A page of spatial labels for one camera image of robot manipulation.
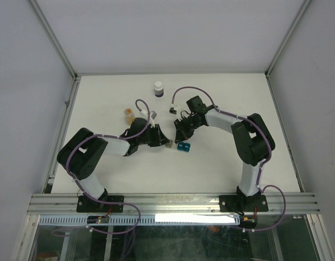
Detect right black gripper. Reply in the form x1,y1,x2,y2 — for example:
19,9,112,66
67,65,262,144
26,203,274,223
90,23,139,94
174,115,202,144

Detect tan pill box compartment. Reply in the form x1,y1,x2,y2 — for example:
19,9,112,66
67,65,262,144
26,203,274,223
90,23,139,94
165,139,174,148

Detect left aluminium frame post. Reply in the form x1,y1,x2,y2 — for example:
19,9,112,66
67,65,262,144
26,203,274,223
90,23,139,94
28,0,77,79

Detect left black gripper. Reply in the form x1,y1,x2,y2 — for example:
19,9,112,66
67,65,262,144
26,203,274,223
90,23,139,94
137,124,169,147

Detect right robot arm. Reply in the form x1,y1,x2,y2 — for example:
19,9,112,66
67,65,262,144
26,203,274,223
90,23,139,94
169,96,275,215

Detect right aluminium frame post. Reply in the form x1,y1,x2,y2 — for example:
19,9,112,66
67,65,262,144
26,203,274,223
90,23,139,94
264,0,312,79

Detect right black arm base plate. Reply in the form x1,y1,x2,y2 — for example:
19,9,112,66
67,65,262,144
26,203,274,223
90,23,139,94
219,195,269,214

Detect amber pill bottle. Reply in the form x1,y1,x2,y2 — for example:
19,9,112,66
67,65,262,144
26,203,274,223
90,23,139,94
124,108,135,126

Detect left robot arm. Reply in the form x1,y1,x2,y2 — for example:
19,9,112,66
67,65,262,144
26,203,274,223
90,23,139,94
56,117,170,214

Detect teal pill box compartments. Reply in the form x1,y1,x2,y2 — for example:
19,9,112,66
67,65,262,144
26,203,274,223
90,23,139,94
177,142,191,152

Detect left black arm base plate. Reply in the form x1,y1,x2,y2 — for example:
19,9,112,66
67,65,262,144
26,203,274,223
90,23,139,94
76,195,124,213

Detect white cap dark bottle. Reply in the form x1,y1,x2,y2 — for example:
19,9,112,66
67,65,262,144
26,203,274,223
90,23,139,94
154,81,164,97

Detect grey slotted cable duct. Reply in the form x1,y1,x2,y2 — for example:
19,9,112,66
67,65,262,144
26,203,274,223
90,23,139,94
39,214,240,227

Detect aluminium frame post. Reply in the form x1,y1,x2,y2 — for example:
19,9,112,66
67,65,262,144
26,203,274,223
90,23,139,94
28,0,77,79
264,0,312,79

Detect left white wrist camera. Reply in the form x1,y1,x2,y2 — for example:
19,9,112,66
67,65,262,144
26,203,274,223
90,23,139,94
140,109,157,127

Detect aluminium front rail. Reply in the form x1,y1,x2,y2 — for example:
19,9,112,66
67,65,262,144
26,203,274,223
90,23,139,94
27,192,320,215

